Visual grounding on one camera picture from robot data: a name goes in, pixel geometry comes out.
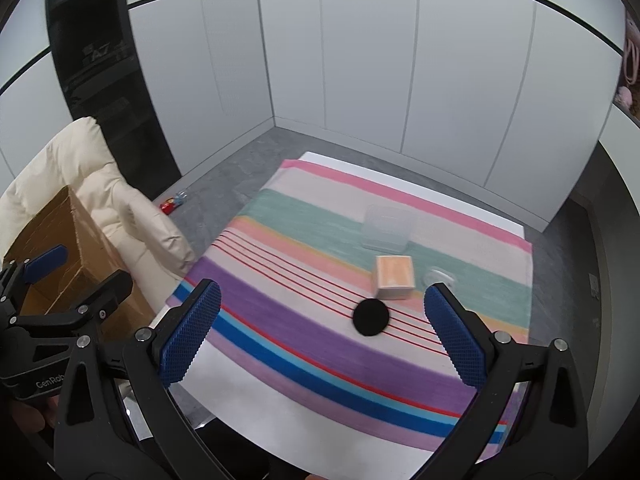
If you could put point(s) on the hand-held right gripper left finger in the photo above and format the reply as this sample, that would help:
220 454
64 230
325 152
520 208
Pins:
192 330

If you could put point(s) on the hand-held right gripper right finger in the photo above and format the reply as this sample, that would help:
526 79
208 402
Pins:
455 340

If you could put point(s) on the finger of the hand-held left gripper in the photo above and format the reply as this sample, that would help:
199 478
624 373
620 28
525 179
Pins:
110 292
47 260

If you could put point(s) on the cardboard box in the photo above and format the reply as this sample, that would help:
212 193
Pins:
75 240

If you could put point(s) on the small glass bottle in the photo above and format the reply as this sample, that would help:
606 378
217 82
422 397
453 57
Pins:
440 276

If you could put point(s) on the black round puff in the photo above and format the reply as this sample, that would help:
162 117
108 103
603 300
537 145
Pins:
370 317

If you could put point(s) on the cream square box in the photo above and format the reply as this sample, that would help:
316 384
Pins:
395 275

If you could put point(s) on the clear plastic box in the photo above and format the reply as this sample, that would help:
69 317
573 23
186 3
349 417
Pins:
387 230

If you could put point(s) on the person's left hand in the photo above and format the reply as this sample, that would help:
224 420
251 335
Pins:
30 417

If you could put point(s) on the white table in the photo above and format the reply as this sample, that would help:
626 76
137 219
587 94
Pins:
240 390

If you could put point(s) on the cream padded chair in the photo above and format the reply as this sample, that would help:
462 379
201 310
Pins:
100 170

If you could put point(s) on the striped table cloth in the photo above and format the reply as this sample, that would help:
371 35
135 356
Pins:
325 240

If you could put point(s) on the black glass cabinet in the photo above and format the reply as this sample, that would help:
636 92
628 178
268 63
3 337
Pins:
100 85

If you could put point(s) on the small pink plush toy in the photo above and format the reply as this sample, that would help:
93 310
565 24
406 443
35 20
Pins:
625 96

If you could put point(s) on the pink plush handbag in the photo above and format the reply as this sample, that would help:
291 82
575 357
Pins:
632 55

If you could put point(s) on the wall outlet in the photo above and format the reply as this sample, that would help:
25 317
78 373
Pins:
593 285

